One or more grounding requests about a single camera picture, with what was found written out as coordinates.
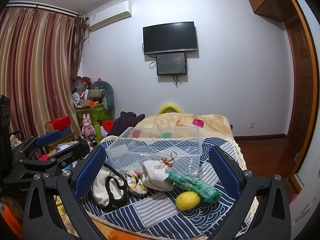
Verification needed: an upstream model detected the white black-trimmed eye mask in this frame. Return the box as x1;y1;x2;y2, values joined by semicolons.
90;164;129;212

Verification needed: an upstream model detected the green knitted sock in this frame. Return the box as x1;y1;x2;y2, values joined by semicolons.
168;172;221;204

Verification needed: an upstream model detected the yellow felt ball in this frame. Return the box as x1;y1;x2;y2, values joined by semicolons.
176;191;201;211

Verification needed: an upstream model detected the floral yellow scrunchie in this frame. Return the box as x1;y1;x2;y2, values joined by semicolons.
124;170;148;197

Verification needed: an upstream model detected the clear plastic storage box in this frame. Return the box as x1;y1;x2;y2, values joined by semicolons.
105;127;202;175

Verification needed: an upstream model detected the white drawstring pouch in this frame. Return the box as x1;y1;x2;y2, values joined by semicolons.
142;160;174;192

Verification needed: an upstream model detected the red shoe box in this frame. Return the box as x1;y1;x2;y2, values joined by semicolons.
44;116;71;133

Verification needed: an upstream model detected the pink rabbit plush toy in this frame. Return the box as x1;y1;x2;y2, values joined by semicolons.
82;113;96;140

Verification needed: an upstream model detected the green bottle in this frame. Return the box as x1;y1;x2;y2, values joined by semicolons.
93;122;103;140

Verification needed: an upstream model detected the red cap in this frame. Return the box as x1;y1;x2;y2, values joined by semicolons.
103;120;114;132

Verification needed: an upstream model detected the green cardboard box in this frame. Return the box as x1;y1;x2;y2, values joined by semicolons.
75;104;112;127

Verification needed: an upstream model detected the dark purple clothing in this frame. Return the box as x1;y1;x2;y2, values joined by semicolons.
108;112;145;136

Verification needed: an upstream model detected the grey green plush toy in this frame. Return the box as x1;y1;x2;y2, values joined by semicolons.
88;80;114;111

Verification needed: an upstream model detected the blue white patterned tablecloth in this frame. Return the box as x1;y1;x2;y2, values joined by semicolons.
80;138;246;239

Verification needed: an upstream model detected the pink gold striped curtain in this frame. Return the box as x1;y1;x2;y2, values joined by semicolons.
1;8;85;137

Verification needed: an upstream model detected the beige fleece blanket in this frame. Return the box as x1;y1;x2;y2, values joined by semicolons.
136;112;234;139

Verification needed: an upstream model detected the yellow chair back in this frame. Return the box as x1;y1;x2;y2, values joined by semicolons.
157;103;183;115

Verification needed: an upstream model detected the brown wooden door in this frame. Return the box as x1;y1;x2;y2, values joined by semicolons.
285;15;315;152

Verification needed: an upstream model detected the white air conditioner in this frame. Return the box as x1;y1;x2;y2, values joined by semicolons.
89;1;132;31

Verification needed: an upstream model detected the small wall monitor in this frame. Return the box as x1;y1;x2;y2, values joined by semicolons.
156;53;187;76

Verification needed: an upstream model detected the large wall television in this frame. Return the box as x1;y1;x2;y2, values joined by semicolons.
143;22;198;55

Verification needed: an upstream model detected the wooden wall cabinet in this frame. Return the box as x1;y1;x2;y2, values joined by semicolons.
249;0;298;23

